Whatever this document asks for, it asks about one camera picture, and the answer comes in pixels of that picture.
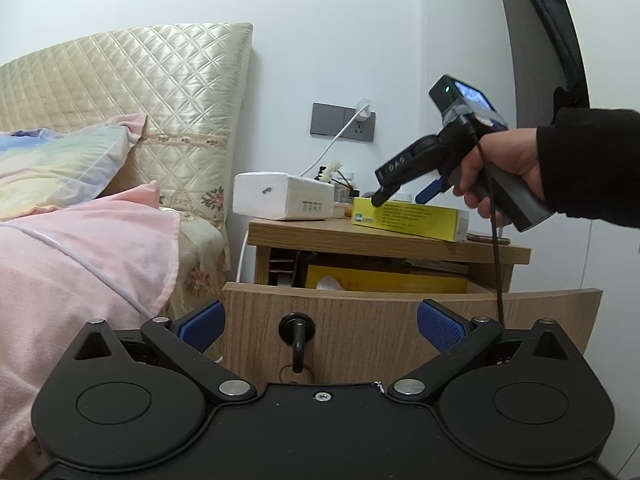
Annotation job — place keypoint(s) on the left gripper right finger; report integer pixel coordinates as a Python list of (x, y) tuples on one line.
[(458, 342)]

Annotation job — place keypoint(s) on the white wardrobe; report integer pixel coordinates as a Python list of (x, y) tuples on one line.
[(501, 47)]

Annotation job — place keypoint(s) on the wooden nightstand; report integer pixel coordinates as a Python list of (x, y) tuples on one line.
[(339, 236)]

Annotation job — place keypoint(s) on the white charger plug with cable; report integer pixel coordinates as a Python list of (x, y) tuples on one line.
[(363, 109)]

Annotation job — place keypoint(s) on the cream quilted headboard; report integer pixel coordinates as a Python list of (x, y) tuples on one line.
[(188, 79)]

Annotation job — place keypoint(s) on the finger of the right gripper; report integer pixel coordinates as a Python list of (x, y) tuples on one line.
[(387, 187), (435, 188)]

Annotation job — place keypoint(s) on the pink blanket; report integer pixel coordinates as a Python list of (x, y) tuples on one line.
[(114, 257)]

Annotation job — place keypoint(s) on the yellow box inside drawer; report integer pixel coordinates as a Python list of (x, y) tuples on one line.
[(357, 280)]

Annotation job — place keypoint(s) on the grey wall socket panel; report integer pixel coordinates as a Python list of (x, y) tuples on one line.
[(328, 120)]

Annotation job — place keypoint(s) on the person's right hand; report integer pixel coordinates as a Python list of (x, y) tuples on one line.
[(514, 151)]

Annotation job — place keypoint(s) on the white flower diffuser bottle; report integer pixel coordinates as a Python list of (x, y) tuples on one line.
[(345, 190)]

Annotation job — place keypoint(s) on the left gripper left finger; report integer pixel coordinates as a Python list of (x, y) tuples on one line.
[(183, 342)]

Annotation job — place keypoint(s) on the white tissue pack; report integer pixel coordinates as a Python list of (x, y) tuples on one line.
[(273, 195)]

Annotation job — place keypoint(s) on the wooden nightstand drawer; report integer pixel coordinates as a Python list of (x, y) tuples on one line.
[(369, 336)]

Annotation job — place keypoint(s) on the black sleeved right forearm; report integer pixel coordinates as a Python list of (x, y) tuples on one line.
[(589, 165)]

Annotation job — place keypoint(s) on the floral cream bed sheet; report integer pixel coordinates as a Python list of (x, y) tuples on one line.
[(203, 265)]

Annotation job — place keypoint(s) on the black keys in lock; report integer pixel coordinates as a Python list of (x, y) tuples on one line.
[(296, 329)]

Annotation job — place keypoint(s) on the pastel rainbow pillow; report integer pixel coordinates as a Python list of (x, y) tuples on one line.
[(62, 170)]

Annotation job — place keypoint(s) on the yellow cardboard box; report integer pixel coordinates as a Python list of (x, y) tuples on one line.
[(440, 223)]

